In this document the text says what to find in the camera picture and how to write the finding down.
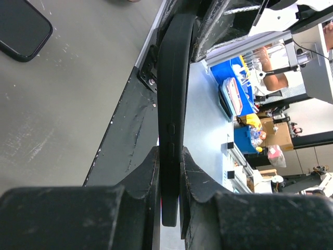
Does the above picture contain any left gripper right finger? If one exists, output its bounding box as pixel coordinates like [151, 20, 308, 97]
[180, 148, 332, 249]

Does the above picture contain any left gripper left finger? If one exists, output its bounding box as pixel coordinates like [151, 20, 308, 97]
[1, 146, 160, 249]

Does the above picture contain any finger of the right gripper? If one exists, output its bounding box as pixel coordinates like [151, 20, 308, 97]
[191, 1, 263, 63]
[156, 0, 189, 42]

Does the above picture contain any person forearm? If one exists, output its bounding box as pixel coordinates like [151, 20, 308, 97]
[254, 47, 288, 96]

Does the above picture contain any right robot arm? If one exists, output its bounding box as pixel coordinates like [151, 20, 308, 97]
[155, 1, 332, 66]

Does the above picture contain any blue plastic crate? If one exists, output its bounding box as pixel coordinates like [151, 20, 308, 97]
[211, 56, 255, 116]

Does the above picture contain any cardboard box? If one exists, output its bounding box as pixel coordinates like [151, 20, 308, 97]
[260, 117, 294, 151]

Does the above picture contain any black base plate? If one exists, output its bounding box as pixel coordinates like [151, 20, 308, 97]
[83, 45, 158, 186]

